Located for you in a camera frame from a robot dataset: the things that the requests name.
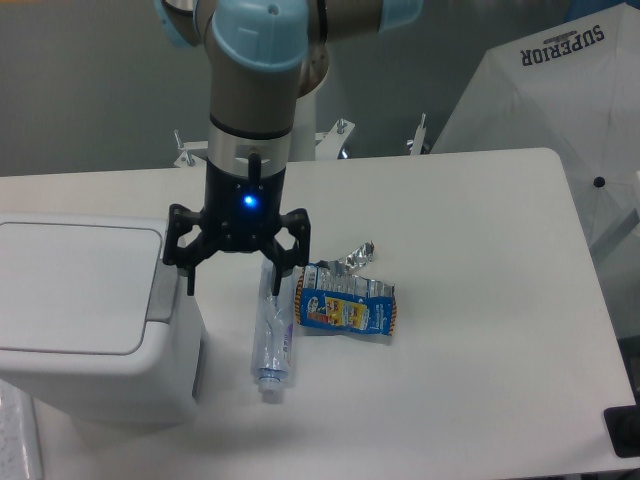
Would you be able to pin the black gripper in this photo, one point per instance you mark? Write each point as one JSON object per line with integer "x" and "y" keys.
{"x": 238, "y": 216}

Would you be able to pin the white push-lid trash can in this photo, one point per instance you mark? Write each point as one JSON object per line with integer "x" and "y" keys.
{"x": 93, "y": 323}

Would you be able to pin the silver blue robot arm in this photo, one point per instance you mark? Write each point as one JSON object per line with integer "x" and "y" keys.
{"x": 258, "y": 51}

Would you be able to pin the blue foil snack wrapper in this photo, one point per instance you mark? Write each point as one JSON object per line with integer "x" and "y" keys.
{"x": 331, "y": 295}

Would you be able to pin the clear crushed plastic bottle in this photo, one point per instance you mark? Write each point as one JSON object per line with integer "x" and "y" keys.
{"x": 273, "y": 336}

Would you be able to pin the white superior umbrella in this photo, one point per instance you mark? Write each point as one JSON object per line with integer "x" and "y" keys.
{"x": 573, "y": 89}

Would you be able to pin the black device at edge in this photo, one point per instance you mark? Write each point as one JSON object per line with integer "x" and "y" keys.
{"x": 623, "y": 427}

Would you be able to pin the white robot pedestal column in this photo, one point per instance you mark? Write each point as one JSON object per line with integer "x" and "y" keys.
{"x": 303, "y": 134}

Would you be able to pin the white metal base frame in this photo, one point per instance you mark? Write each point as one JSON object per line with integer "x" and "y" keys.
{"x": 328, "y": 145}

